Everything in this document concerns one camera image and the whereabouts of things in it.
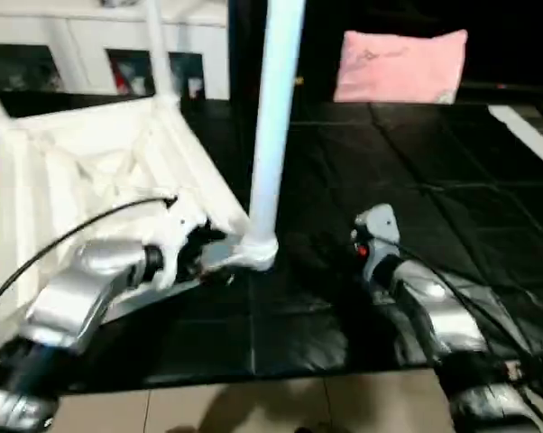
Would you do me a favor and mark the red bottle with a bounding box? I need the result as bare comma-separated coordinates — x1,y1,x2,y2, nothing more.
115,65,133,96

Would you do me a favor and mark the white flat board strip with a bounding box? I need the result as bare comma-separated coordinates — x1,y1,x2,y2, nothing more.
488,105,543,174

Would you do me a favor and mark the white plastic table top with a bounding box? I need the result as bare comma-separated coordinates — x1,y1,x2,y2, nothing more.
0,93,280,327

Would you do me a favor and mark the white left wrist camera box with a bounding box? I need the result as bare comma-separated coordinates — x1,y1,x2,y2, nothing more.
145,204,209,290

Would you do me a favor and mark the black work mat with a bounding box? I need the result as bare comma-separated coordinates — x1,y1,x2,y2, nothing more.
0,90,543,391

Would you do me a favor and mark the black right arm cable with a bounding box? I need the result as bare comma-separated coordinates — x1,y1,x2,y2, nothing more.
371,248,543,389

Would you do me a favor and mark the pink pillow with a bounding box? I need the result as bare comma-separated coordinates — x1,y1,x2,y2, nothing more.
333,29,470,104

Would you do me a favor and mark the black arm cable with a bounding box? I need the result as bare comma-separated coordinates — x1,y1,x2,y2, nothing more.
371,248,543,389
0,196,179,317

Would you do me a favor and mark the black cabinet with gold label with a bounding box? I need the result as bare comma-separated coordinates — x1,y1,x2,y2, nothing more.
226,0,543,102

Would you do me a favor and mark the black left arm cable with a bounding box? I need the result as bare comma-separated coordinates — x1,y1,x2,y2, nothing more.
0,196,179,317

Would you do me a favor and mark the white glass-door cabinet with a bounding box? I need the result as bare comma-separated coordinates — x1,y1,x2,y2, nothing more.
0,0,232,100

